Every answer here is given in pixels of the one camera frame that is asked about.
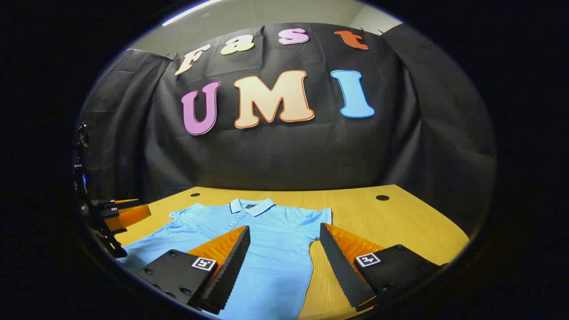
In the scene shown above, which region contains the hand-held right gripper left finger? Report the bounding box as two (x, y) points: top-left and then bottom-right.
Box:
(136, 225), (251, 315)

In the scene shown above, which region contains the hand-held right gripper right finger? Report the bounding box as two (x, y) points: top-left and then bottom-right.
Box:
(320, 223), (449, 312)

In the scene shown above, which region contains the light blue T-shirt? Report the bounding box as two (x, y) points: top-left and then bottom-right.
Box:
(116, 198), (333, 320)

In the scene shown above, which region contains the black backdrop cloth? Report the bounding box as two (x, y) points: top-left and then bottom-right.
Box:
(78, 22), (496, 232)

